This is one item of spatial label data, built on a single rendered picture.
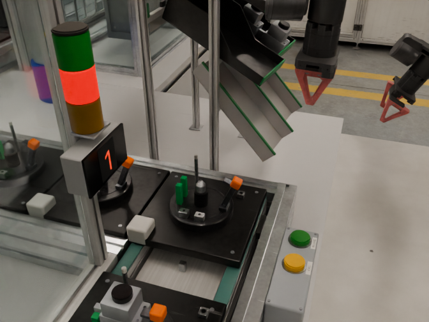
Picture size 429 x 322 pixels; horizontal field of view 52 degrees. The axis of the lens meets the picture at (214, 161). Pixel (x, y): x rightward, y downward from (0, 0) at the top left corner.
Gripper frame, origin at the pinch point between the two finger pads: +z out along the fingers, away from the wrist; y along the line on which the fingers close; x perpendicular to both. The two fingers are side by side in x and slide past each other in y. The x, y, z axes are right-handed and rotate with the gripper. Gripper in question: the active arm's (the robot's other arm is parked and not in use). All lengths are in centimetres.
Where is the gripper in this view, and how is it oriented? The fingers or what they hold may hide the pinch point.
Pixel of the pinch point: (310, 100)
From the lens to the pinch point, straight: 83.2
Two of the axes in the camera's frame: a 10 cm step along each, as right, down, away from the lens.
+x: 9.5, 2.1, -2.5
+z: -0.4, 8.3, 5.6
